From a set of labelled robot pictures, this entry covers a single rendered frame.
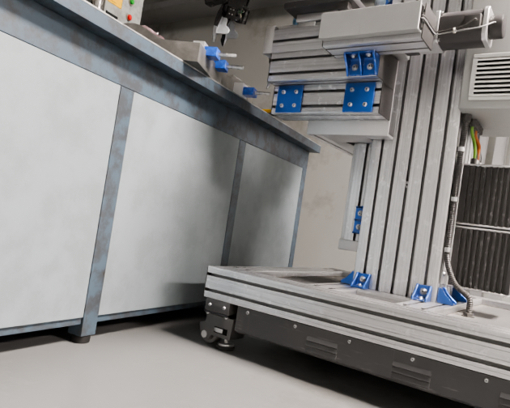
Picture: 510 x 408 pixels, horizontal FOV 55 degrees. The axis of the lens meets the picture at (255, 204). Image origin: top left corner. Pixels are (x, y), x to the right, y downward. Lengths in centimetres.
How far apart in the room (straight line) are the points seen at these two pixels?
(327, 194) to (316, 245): 41
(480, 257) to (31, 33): 125
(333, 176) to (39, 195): 300
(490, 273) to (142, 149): 102
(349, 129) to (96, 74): 74
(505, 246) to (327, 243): 253
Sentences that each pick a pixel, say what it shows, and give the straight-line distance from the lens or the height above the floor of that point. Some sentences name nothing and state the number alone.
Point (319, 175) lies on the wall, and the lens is 399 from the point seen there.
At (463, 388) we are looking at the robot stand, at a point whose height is 10.
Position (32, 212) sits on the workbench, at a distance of 118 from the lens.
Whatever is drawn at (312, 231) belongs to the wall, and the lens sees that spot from 396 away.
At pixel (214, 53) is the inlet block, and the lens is 152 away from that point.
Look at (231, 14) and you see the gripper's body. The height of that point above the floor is 108.
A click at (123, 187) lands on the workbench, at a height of 41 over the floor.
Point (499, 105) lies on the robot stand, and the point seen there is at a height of 77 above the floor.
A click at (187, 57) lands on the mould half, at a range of 147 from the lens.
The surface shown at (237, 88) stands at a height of 83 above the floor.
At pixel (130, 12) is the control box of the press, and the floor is 133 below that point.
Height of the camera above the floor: 37
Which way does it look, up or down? 2 degrees up
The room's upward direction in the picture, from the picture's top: 9 degrees clockwise
